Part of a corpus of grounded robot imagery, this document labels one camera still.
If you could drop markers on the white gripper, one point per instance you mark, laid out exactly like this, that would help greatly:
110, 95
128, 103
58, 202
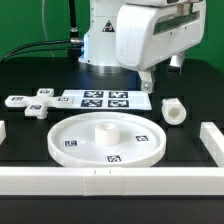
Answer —
146, 35

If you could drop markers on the white round table top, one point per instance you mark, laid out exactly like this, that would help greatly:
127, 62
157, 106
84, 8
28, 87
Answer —
106, 139

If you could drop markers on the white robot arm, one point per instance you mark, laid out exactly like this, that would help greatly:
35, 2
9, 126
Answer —
99, 50

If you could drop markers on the white marker sheet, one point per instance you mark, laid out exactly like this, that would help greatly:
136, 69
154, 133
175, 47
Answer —
108, 99

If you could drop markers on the white cross-shaped table base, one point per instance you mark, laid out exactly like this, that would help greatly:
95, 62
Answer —
37, 106

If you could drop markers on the white right fence rail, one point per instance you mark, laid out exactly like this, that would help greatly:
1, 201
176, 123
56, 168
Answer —
213, 140

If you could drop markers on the white fence rail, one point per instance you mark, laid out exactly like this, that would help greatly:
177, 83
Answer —
2, 131
213, 140
111, 181

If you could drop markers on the white front fence rail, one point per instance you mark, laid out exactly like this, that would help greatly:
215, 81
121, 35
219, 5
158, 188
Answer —
111, 181

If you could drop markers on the white left fence rail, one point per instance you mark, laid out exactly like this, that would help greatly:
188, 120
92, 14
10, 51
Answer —
2, 131

